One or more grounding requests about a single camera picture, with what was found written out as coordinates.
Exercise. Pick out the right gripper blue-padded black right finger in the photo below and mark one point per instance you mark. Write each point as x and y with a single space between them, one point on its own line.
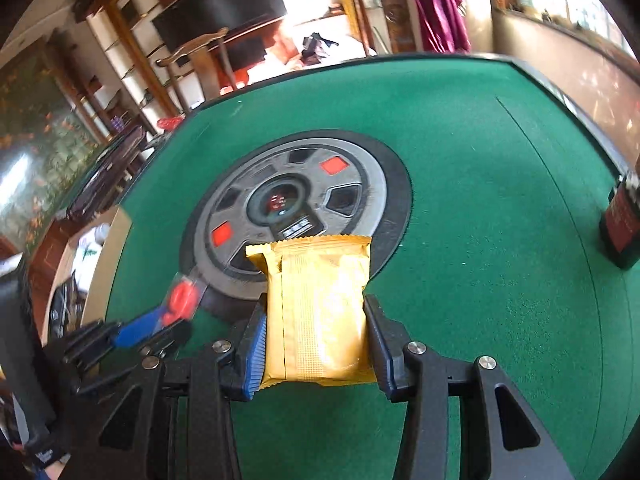
501 435

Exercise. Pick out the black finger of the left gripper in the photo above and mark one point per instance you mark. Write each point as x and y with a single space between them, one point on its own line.
94 376

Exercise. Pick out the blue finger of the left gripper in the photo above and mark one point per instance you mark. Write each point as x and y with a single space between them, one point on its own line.
140 327

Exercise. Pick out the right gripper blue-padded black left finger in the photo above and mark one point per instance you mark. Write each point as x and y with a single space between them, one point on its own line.
169 419

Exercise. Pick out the clear bag with red item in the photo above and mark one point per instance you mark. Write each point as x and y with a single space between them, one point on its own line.
182 300

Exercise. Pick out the yellow snack packet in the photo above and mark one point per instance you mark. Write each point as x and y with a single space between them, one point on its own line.
316 329

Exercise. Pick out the black snack bag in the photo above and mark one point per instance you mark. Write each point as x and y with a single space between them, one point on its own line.
66 309

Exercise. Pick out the person's left hand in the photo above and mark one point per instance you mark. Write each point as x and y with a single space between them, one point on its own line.
51 472

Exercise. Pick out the cardboard box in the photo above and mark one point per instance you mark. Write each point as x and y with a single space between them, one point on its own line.
102 279

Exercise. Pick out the white green tube in box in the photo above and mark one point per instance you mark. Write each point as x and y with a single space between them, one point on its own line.
84 264

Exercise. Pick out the white bottle in box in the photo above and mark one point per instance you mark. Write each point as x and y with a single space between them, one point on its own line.
100 233

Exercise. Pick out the dark glossy side table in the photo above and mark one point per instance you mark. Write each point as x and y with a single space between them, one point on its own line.
97 185

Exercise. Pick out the floral painting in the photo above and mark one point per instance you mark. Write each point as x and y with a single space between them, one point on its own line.
45 148

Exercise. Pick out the red plastic item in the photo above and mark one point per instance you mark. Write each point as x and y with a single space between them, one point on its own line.
170 123

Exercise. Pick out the round mahjong table centre console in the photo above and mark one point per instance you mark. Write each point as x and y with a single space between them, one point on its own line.
317 182

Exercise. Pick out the red black canister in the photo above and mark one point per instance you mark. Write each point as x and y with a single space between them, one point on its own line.
620 223

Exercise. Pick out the wooden chair left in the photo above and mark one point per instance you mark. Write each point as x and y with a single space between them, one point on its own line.
205 53

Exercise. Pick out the wooden chair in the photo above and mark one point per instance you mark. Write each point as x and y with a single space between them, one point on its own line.
205 53
387 27

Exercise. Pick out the wooden shelving unit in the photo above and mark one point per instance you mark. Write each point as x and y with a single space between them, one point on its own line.
103 51

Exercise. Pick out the dark clothes pile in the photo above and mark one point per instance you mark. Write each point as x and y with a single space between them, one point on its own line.
315 49

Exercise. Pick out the black television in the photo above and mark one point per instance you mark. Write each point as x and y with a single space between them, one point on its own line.
184 20

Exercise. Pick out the wooden chair right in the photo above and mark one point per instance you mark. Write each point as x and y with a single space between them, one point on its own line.
387 27

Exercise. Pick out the magenta cloth on chair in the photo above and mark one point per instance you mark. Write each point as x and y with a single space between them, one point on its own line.
442 26

